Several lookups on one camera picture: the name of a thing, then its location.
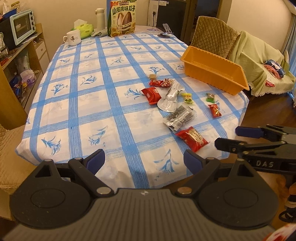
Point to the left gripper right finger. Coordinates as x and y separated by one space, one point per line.
203 173

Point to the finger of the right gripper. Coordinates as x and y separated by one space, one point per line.
235 146
259 132

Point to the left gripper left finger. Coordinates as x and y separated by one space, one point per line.
84 170

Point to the small red candy packet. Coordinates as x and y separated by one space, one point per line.
215 111

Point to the red date snack packet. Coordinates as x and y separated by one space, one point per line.
192 138

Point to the clear black seed packet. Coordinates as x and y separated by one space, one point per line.
182 115

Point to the yellow green candy packet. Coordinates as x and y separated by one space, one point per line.
187 98

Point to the silver foil pouch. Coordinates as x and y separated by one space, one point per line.
170 102

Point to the red patterned candy packet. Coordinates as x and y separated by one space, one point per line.
166 83

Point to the red snack pack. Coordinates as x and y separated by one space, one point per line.
152 95

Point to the red shiny candy packet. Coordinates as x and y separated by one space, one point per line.
156 83

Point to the brown cookie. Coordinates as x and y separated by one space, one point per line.
152 76

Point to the person right hand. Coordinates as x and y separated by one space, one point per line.
286 190

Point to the orange plastic basket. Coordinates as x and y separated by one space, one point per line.
214 70

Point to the green covered sofa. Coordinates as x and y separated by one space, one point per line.
253 54

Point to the blue patterned cushion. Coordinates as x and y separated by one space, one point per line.
274 68

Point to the blue white checkered tablecloth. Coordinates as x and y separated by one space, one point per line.
90 98

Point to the blue curtain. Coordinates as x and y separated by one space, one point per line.
289 45

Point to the quilted tan chair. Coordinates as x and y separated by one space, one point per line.
215 36

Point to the wooden shelf unit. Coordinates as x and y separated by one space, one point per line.
21 75

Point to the white mug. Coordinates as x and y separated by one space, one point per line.
72 38

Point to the phone stand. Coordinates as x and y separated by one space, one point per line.
166 33

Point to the green tissue pack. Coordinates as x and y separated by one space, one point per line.
84 27

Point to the black cabinet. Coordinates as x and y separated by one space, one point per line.
173 13

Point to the white thermos bottle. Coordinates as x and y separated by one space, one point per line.
100 30

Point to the sunflower seed box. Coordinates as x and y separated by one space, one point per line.
122 17

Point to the light blue toaster oven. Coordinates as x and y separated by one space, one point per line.
17 28

